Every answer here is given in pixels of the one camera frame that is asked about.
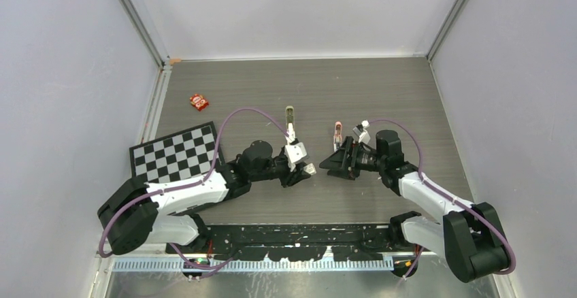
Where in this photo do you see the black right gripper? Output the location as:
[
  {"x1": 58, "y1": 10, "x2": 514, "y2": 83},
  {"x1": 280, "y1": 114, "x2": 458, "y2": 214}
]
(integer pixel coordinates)
[{"x1": 320, "y1": 136, "x2": 386, "y2": 180}]

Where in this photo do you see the white staple box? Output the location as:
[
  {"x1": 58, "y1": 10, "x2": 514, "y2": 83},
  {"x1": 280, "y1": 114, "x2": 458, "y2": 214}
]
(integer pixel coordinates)
[{"x1": 303, "y1": 163, "x2": 316, "y2": 176}]

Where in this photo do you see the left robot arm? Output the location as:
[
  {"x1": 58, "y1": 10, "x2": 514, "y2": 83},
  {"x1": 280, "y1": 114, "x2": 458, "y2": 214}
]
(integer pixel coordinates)
[{"x1": 97, "y1": 140, "x2": 316, "y2": 257}]

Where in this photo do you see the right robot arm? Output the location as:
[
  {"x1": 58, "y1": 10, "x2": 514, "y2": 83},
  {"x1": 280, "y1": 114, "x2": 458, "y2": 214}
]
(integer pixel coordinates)
[{"x1": 320, "y1": 130, "x2": 514, "y2": 283}]

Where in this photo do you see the black white checkerboard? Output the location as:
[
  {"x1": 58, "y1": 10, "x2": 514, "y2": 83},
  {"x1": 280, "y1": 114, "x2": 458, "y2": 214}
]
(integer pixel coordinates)
[{"x1": 129, "y1": 121, "x2": 237, "y2": 216}]

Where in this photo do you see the red snack packet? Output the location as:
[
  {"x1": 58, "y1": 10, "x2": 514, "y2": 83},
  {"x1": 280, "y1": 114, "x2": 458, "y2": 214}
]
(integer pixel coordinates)
[{"x1": 189, "y1": 94, "x2": 210, "y2": 112}]

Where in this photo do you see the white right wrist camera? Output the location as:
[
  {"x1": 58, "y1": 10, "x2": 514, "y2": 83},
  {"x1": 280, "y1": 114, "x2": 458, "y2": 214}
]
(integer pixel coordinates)
[{"x1": 352, "y1": 120, "x2": 370, "y2": 144}]

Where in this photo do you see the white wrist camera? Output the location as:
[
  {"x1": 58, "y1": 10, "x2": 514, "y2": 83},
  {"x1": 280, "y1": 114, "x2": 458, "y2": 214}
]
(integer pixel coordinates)
[
  {"x1": 284, "y1": 142, "x2": 309, "y2": 171},
  {"x1": 352, "y1": 120, "x2": 370, "y2": 144}
]

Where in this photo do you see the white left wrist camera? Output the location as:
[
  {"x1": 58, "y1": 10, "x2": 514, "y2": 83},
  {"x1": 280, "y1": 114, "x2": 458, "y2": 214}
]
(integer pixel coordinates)
[{"x1": 284, "y1": 142, "x2": 309, "y2": 171}]

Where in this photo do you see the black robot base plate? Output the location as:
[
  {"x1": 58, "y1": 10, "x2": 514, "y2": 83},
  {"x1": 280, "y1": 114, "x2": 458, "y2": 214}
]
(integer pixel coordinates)
[{"x1": 181, "y1": 223, "x2": 418, "y2": 262}]

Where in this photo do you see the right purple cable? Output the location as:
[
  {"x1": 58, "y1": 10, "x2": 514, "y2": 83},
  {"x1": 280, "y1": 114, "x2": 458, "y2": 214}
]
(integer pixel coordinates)
[{"x1": 365, "y1": 119, "x2": 517, "y2": 279}]

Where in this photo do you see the purple cable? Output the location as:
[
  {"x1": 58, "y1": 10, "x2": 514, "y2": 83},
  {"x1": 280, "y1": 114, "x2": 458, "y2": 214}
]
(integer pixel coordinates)
[
  {"x1": 365, "y1": 119, "x2": 517, "y2": 279},
  {"x1": 98, "y1": 107, "x2": 299, "y2": 279}
]

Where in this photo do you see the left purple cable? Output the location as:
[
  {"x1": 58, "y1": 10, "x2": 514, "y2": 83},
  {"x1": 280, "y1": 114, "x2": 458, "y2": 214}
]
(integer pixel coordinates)
[{"x1": 98, "y1": 107, "x2": 299, "y2": 279}]

